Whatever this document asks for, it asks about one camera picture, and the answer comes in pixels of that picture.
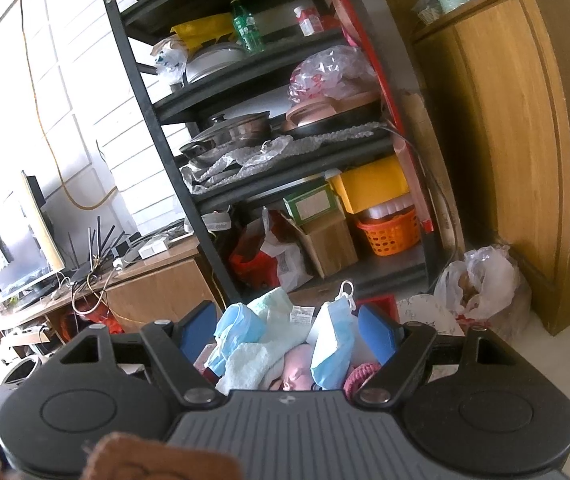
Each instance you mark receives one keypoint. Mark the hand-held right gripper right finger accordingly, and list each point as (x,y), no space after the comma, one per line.
(377,332)

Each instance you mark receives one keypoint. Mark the red and white bottle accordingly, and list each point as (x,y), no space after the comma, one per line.
(309,22)

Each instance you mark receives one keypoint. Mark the white power adapter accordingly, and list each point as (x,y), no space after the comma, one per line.
(152,250)

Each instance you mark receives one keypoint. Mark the black wok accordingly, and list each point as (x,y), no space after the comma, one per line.
(197,150)

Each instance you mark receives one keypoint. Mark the black shelf rack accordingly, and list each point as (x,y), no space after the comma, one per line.
(165,160)

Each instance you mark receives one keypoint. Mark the bubble wrap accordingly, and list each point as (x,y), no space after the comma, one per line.
(225,165)

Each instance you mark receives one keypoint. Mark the wooden wardrobe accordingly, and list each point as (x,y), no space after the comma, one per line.
(515,135)

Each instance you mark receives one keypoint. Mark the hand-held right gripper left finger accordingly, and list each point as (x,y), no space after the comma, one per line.
(199,327)

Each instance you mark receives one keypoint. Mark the green box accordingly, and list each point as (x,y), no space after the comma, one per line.
(312,205)

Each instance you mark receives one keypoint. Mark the yellow bag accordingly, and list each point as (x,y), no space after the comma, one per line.
(200,30)

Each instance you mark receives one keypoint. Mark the wooden television cabinet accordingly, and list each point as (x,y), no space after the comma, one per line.
(165,290)

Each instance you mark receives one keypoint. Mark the black router with antennas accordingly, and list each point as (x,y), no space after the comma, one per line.
(85,274)

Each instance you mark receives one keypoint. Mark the white pan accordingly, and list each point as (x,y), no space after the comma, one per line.
(215,60)

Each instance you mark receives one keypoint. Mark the orange plastic basket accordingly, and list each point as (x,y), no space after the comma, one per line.
(390,235)

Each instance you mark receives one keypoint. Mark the clear plastic bag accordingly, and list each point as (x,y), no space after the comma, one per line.
(490,290)

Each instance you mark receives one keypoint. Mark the yellow box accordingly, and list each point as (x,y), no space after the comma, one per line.
(372,185)

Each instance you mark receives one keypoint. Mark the pink pig plush toy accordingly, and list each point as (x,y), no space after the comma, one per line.
(295,367)

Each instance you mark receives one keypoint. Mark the red and white plastic bag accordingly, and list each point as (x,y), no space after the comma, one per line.
(285,260)

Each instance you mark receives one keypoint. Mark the steel pot with lid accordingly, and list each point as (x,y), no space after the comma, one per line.
(240,130)

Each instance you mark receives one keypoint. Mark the television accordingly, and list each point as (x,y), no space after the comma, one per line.
(20,255)

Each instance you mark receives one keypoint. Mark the pink clay pot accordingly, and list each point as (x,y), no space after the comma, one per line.
(315,110)

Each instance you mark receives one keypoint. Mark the wooden stool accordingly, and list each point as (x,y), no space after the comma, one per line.
(315,294)

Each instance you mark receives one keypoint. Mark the small woven basket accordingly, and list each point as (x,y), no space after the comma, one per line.
(427,12)

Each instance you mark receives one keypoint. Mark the green plastic bottle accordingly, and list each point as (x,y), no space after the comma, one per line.
(247,30)

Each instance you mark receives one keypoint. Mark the cardboard box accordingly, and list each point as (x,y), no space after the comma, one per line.
(330,247)

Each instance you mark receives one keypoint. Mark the pink plastic bag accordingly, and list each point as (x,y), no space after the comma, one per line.
(330,72)

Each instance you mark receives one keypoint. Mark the floral tablecloth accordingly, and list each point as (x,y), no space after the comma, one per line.
(425,312)

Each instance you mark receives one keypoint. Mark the brown fuzzy cloth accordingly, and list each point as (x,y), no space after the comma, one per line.
(165,460)

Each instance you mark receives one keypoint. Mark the red box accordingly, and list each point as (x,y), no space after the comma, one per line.
(382,302)

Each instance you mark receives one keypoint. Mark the pale blue towel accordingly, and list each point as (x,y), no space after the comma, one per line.
(260,360)

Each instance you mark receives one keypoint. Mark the stack of white cups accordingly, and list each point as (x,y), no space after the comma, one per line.
(390,207)

